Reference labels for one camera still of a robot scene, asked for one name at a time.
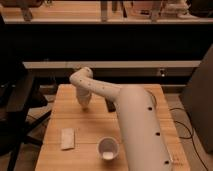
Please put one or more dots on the white sponge block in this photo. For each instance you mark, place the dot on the white sponge block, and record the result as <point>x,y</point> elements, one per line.
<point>67,139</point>

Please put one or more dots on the black office chair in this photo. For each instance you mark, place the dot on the black office chair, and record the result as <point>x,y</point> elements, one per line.
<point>19,91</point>

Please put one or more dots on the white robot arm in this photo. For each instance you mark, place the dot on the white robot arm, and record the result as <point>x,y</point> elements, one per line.
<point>141,134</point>

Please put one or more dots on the white paper cup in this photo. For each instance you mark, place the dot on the white paper cup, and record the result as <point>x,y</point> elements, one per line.
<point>108,148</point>

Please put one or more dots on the black remote control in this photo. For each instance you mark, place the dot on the black remote control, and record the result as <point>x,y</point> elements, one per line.
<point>110,106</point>

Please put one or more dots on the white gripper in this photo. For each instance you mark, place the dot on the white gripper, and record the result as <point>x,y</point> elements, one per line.
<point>83,97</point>

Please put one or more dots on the green bowl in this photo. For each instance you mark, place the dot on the green bowl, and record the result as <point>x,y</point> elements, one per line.
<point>154,100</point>

